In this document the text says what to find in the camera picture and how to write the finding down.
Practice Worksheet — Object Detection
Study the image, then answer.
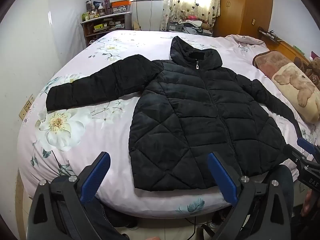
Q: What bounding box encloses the bear print plush blanket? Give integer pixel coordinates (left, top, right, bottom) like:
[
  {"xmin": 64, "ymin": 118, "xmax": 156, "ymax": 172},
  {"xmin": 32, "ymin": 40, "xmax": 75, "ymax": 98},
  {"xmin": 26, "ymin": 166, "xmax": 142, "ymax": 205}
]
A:
[{"xmin": 252, "ymin": 51, "xmax": 320, "ymax": 123}]

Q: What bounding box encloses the person's left leg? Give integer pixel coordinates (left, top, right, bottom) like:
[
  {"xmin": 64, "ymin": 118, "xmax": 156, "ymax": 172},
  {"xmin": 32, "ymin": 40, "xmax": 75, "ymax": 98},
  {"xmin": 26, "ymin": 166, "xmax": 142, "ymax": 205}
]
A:
[{"xmin": 82, "ymin": 200, "xmax": 139, "ymax": 240}]

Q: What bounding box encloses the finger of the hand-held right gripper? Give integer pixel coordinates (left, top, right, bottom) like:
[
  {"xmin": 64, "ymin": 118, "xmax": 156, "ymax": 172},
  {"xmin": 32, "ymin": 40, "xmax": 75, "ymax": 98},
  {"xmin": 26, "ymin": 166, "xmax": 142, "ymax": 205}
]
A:
[
  {"xmin": 294, "ymin": 119, "xmax": 317, "ymax": 155},
  {"xmin": 282, "ymin": 143, "xmax": 304, "ymax": 164}
]

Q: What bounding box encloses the pile of clothes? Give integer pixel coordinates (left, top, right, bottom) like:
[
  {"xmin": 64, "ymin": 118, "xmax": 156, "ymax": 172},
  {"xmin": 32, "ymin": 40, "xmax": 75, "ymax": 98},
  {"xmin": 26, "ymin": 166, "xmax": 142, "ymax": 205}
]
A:
[{"xmin": 167, "ymin": 15, "xmax": 214, "ymax": 37}]

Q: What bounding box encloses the bed with pink floral sheet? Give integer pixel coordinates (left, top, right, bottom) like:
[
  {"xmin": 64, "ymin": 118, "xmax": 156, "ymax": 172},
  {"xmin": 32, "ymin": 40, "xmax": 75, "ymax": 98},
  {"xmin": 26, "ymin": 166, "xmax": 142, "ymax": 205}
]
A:
[{"xmin": 16, "ymin": 29, "xmax": 320, "ymax": 218}]

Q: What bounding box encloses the brown teddy bear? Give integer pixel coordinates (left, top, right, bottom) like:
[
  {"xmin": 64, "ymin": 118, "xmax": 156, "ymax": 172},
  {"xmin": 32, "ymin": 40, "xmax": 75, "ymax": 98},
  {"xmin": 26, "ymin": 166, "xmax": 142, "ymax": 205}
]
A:
[{"xmin": 294, "ymin": 56, "xmax": 320, "ymax": 85}]

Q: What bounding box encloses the black cable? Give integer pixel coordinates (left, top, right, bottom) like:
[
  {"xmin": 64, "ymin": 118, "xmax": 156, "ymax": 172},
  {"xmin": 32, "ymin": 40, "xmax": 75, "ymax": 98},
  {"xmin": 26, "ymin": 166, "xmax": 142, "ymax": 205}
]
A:
[{"xmin": 184, "ymin": 217, "xmax": 199, "ymax": 240}]

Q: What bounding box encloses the wall power outlet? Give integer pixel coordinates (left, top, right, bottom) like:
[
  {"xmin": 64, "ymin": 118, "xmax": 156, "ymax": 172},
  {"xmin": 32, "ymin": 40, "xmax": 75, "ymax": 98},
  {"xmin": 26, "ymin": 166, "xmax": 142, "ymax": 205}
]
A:
[{"xmin": 19, "ymin": 94, "xmax": 35, "ymax": 120}]

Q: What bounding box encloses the person's right hand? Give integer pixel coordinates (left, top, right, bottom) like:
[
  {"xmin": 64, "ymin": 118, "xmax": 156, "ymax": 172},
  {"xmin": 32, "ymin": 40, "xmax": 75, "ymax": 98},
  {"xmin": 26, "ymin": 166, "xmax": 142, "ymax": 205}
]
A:
[{"xmin": 301, "ymin": 189, "xmax": 320, "ymax": 218}]

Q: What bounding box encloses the cluttered wooden shelf unit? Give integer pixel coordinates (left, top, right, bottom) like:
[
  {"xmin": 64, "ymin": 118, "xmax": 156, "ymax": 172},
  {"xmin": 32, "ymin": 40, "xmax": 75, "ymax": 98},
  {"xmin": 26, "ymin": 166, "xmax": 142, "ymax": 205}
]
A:
[{"xmin": 80, "ymin": 12, "xmax": 132, "ymax": 47}]

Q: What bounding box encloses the dark rack on headboard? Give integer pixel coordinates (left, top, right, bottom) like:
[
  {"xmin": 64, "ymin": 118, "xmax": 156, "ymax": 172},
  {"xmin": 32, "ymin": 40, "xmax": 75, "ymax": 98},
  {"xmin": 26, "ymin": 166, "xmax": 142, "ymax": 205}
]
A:
[{"xmin": 259, "ymin": 27, "xmax": 282, "ymax": 41}]

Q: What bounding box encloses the wooden headboard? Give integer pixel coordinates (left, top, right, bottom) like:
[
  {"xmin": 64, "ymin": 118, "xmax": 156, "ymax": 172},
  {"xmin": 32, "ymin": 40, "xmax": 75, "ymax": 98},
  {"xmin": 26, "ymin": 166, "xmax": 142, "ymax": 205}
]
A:
[{"xmin": 257, "ymin": 26, "xmax": 320, "ymax": 60}]

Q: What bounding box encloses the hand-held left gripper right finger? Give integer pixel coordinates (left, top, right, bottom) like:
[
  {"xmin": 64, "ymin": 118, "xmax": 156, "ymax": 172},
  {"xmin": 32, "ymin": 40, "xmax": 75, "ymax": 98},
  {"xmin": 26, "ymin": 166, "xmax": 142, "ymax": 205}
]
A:
[{"xmin": 207, "ymin": 151, "xmax": 294, "ymax": 240}]

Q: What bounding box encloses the heart print curtain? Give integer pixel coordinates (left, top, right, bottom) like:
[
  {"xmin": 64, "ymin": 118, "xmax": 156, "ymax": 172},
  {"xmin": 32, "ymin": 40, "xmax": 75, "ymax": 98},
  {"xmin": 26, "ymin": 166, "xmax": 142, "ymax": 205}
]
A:
[{"xmin": 161, "ymin": 0, "xmax": 222, "ymax": 32}]

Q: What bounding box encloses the wooden wardrobe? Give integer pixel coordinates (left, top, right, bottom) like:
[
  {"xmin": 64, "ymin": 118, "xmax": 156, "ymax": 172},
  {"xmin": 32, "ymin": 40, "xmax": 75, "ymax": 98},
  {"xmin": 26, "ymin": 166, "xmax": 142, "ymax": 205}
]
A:
[{"xmin": 212, "ymin": 0, "xmax": 274, "ymax": 39}]

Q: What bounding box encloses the black quilted hooded jacket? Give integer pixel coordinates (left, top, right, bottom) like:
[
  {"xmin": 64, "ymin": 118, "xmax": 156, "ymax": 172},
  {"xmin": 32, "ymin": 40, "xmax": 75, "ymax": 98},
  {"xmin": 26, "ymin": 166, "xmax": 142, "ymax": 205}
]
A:
[{"xmin": 46, "ymin": 36, "xmax": 299, "ymax": 193}]

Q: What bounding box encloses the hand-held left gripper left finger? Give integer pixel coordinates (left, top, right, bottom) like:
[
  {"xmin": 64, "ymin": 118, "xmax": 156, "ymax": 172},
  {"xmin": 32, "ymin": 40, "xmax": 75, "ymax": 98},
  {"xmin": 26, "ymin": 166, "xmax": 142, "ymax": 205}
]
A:
[{"xmin": 26, "ymin": 151, "xmax": 112, "ymax": 240}]

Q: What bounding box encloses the orange lidded storage box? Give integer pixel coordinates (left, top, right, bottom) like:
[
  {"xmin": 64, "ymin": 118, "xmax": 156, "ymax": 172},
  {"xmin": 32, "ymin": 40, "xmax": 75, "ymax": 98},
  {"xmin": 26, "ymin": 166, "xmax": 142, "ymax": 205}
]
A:
[{"xmin": 110, "ymin": 0, "xmax": 132, "ymax": 14}]

